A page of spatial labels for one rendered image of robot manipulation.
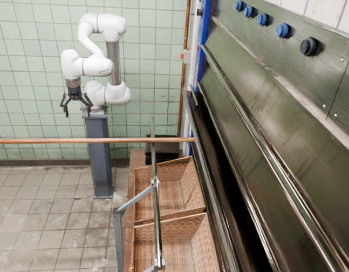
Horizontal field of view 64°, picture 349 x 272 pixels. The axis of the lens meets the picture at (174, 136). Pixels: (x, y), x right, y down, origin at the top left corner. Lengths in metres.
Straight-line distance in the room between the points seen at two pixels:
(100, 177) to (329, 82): 2.48
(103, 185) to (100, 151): 0.43
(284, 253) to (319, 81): 0.50
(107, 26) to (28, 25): 1.02
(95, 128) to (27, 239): 1.17
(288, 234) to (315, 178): 0.24
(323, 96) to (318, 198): 0.25
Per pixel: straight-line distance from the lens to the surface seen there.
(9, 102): 3.38
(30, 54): 3.08
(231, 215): 1.13
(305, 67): 0.87
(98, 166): 2.86
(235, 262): 0.98
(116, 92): 2.41
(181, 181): 2.43
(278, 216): 0.99
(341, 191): 0.73
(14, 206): 3.33
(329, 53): 0.79
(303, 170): 0.82
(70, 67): 1.74
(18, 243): 2.99
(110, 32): 2.18
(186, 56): 2.55
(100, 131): 2.62
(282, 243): 0.97
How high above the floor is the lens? 2.22
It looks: 33 degrees down
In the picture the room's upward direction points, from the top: 4 degrees clockwise
